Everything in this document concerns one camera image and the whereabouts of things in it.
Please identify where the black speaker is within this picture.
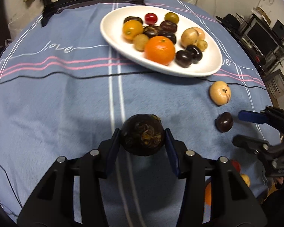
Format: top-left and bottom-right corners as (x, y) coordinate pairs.
(272, 20), (284, 40)

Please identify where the dark wrinkled fruit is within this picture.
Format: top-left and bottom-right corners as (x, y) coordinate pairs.
(160, 20), (178, 33)

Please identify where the cream round fruit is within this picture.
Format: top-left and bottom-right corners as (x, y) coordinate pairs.
(240, 174), (251, 187)

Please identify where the blue striped tablecloth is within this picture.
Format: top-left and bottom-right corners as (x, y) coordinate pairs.
(0, 0), (282, 227)

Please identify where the cream striped pepino melon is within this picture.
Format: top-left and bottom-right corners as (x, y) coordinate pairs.
(209, 81), (232, 106)

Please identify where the person's right hand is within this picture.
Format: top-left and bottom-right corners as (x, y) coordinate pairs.
(274, 176), (284, 190)

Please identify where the black hat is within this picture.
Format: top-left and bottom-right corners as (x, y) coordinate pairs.
(216, 14), (242, 27)

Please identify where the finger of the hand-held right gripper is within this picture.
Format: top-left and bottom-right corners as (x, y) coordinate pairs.
(232, 134), (271, 153)
(238, 106), (284, 131)

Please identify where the black desk rack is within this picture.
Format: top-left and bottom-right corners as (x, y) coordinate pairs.
(216, 13), (284, 76)

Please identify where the small yellow fruit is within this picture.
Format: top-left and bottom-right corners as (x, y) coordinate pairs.
(196, 39), (208, 52)
(133, 34), (149, 51)

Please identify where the orange mandarin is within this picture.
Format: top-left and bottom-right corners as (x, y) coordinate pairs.
(144, 35), (176, 66)
(204, 182), (212, 206)

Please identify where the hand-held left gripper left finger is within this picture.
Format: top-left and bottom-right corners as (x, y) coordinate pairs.
(16, 128), (122, 227)

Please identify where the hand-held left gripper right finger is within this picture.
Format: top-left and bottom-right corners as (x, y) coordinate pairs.
(165, 128), (268, 227)

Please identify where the yellow-orange round fruit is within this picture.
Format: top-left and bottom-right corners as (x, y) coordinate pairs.
(122, 20), (144, 40)

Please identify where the white round plate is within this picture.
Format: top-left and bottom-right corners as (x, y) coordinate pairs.
(100, 5), (223, 77)

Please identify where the black computer monitor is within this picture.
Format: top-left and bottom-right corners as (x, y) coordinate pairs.
(247, 22), (282, 52)

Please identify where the yellow-green round fruit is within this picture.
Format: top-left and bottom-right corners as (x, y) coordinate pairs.
(164, 12), (179, 24)

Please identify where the tan round fruit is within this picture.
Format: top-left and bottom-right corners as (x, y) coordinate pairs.
(181, 28), (199, 48)

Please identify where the red cherry tomato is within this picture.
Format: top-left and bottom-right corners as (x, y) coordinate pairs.
(230, 160), (241, 173)
(144, 13), (158, 25)

